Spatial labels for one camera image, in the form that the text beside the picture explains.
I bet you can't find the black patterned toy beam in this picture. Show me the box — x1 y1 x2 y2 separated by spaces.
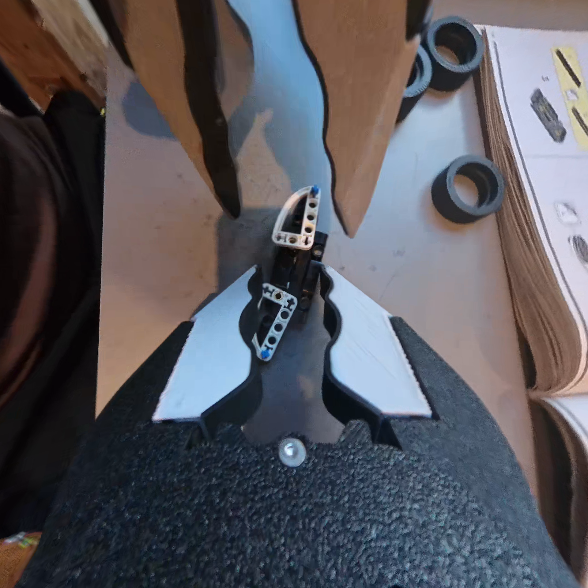
271 232 328 323

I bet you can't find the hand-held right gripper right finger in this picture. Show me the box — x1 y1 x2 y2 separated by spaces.
320 265 435 447

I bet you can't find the grey desk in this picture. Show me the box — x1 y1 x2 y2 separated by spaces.
94 0 538 483

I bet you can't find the white curved toy panel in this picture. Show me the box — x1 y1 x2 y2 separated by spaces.
251 282 299 363
270 185 322 249

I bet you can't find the open instruction booklet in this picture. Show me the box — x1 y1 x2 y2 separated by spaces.
473 25 588 531

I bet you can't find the person's brown shirt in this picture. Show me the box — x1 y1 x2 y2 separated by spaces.
0 110 62 407

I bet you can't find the black toy tire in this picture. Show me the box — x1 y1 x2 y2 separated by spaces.
430 155 505 225
424 16 486 92
396 45 434 124

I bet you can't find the wooden post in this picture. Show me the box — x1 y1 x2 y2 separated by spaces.
0 0 109 109

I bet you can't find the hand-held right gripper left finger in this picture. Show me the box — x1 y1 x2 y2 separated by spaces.
152 264 264 441

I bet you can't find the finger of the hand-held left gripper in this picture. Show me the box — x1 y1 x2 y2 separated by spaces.
109 0 243 220
292 0 421 239

